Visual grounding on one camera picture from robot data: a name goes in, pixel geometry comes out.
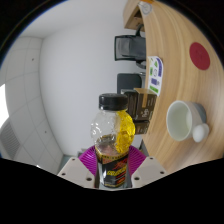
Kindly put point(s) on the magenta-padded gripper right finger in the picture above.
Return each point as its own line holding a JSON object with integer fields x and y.
{"x": 148, "y": 170}

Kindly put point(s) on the black office chair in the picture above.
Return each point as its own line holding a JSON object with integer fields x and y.
{"x": 128, "y": 82}

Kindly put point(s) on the ceiling air vent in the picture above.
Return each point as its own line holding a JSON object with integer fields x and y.
{"x": 9, "y": 140}

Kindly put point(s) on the rectangular ceiling light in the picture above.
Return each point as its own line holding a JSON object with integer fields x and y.
{"x": 3, "y": 105}

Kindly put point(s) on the round grey patterned mat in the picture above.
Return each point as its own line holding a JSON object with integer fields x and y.
{"x": 145, "y": 8}

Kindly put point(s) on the brown cardboard box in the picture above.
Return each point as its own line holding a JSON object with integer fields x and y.
{"x": 146, "y": 105}

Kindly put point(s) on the clear bottle with black cap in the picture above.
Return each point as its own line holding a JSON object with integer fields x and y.
{"x": 111, "y": 133}

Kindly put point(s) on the white and grey mug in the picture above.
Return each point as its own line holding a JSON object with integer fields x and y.
{"x": 180, "y": 121}

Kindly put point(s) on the small dark brown box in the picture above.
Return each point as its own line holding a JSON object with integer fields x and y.
{"x": 141, "y": 127}

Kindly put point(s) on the white printed leaflet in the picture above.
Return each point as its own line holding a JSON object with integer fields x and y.
{"x": 155, "y": 75}

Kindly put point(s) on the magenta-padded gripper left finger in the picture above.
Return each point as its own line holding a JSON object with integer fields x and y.
{"x": 76, "y": 170}

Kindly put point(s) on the grey mesh office chair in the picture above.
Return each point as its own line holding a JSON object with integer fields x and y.
{"x": 130, "y": 48}

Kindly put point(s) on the flat round red coaster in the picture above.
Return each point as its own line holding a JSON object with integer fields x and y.
{"x": 199, "y": 56}

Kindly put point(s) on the wooden side desk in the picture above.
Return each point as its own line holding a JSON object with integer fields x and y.
{"x": 131, "y": 15}

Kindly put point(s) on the wide dark brown box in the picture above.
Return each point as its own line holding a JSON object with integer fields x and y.
{"x": 130, "y": 105}

